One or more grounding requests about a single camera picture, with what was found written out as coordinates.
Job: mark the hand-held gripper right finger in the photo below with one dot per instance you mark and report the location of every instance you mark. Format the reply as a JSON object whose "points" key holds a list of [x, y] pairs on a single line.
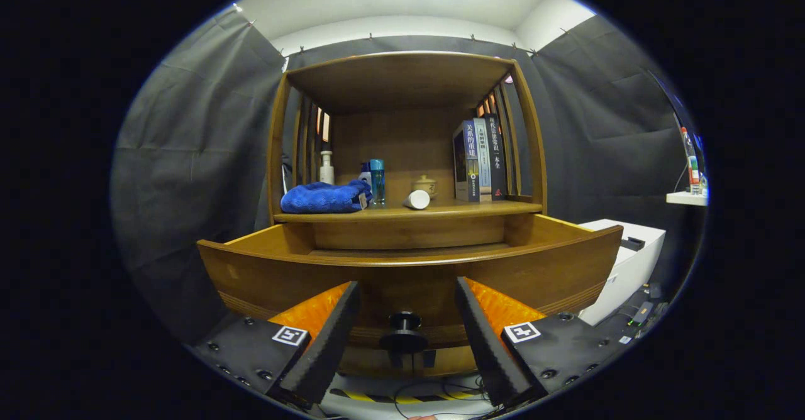
{"points": [[487, 338]]}

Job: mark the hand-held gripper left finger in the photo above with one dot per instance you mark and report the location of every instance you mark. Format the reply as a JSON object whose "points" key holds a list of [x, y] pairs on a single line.
{"points": [[324, 338]]}

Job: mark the wooden drawer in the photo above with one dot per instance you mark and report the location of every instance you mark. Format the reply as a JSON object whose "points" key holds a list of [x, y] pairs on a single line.
{"points": [[283, 275]]}

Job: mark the black drawer knob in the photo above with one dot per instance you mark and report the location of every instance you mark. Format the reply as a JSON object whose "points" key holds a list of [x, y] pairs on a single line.
{"points": [[404, 338]]}

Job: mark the white cosmetic tube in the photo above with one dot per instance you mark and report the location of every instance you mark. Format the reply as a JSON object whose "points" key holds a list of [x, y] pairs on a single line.
{"points": [[416, 200]]}

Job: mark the wooden countertop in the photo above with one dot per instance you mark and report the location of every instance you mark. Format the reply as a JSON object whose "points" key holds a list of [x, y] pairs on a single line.
{"points": [[453, 209]]}

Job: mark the yellow and black floor tape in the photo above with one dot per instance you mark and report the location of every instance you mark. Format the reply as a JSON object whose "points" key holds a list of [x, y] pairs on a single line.
{"points": [[377, 398]]}

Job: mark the folded blue towel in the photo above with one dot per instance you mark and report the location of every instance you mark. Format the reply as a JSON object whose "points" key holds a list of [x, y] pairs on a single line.
{"points": [[321, 197]]}

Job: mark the white box unit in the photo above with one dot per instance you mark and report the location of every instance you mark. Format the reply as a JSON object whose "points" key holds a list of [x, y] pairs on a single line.
{"points": [[622, 275]]}

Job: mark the clear blue bottle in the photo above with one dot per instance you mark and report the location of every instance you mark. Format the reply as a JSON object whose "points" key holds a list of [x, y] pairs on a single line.
{"points": [[377, 184]]}

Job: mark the beige lidded teacup with saucer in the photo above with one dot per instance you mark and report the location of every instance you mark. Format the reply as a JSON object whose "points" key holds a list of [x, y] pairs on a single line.
{"points": [[426, 185]]}

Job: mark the white pump bottle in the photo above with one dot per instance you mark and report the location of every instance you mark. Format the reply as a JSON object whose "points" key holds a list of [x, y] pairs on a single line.
{"points": [[326, 171]]}

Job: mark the small white and blue bottle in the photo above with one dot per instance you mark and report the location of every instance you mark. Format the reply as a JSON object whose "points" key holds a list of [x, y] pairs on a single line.
{"points": [[364, 171]]}

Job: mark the small black block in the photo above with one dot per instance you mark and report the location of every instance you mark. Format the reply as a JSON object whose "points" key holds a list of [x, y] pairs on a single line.
{"points": [[632, 244]]}

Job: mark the book with pale grey spine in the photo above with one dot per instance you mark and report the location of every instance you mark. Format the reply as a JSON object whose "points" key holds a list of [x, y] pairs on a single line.
{"points": [[484, 162]]}

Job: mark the book with blue spine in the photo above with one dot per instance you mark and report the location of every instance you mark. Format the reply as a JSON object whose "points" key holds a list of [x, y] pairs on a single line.
{"points": [[462, 162]]}

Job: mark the book with black spine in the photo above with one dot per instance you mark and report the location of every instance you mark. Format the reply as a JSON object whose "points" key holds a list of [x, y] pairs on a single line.
{"points": [[497, 156]]}

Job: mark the black backdrop cloth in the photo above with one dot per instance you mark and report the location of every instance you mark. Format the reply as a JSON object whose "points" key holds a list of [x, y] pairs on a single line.
{"points": [[188, 156]]}

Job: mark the white side shelf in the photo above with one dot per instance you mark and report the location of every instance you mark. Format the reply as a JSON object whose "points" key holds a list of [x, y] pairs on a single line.
{"points": [[685, 198]]}

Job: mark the clear plastic drink bottle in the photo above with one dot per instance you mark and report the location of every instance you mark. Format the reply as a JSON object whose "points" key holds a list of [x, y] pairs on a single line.
{"points": [[692, 165]]}

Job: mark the wooden cabinet with shelf frame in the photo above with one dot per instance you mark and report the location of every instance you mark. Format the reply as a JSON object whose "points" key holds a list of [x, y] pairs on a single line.
{"points": [[402, 137]]}

